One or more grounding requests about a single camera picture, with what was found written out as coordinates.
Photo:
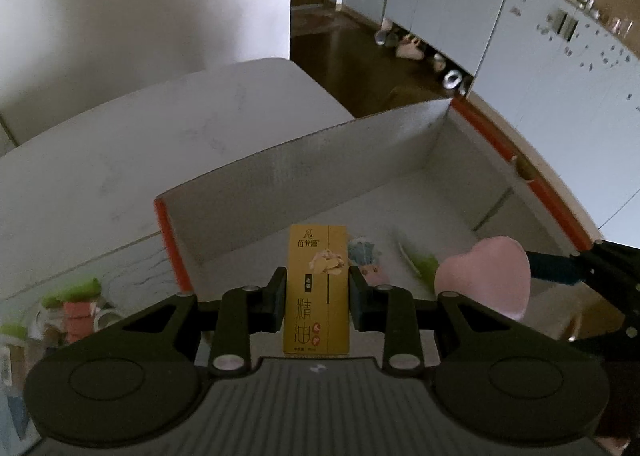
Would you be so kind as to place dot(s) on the white tape roll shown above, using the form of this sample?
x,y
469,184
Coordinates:
x,y
107,318

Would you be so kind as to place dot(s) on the yellow printed carton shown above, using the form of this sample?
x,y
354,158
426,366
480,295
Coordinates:
x,y
315,318

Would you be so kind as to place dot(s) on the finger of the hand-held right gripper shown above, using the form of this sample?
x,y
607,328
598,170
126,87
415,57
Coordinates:
x,y
620,343
552,267

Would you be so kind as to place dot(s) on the grey shoe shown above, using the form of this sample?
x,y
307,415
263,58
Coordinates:
x,y
386,37

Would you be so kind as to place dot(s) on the white round shoe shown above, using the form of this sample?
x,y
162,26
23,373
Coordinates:
x,y
452,78

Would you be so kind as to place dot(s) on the small pink toy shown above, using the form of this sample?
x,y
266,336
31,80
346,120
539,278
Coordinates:
x,y
374,275

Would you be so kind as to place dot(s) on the beige shoe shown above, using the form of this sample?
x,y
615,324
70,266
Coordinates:
x,y
439,61

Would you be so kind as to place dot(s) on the pink block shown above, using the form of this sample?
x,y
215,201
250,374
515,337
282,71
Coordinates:
x,y
80,321

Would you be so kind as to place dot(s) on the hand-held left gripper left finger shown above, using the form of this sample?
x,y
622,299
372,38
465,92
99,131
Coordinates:
x,y
278,297

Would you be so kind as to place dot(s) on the wide light blue cabinet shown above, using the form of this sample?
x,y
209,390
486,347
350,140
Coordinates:
x,y
560,86

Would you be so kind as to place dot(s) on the green plastic toy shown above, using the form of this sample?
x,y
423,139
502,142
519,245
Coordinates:
x,y
72,291

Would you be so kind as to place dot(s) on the orange and white cardboard box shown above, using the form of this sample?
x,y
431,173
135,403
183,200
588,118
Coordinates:
x,y
350,161

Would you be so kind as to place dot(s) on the pink shoe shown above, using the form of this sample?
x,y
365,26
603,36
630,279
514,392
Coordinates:
x,y
410,47

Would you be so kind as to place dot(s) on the pink heart-shaped object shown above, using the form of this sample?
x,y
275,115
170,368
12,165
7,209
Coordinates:
x,y
482,273

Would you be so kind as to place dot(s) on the small patterned toy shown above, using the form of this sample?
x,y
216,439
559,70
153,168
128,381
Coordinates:
x,y
362,251

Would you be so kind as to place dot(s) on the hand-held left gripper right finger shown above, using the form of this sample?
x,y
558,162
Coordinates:
x,y
357,297

